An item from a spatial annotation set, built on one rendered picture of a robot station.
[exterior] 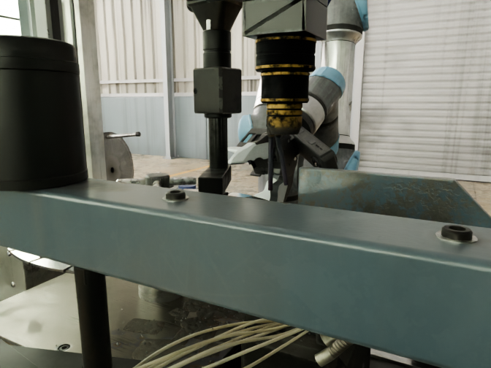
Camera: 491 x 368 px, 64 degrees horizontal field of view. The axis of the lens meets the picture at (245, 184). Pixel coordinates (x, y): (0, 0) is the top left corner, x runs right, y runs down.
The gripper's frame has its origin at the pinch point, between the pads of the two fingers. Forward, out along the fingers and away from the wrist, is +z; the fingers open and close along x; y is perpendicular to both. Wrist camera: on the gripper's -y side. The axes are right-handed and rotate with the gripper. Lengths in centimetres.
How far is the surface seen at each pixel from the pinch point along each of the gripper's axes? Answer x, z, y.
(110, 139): -27, -40, 114
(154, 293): 4.9, 20.6, -0.9
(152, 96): -242, -403, 624
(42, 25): 29, -10, 46
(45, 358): 19.5, 31.9, -11.9
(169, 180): 14.1, 10.3, -0.6
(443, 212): -1.5, -5.3, -26.6
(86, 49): 21, -18, 50
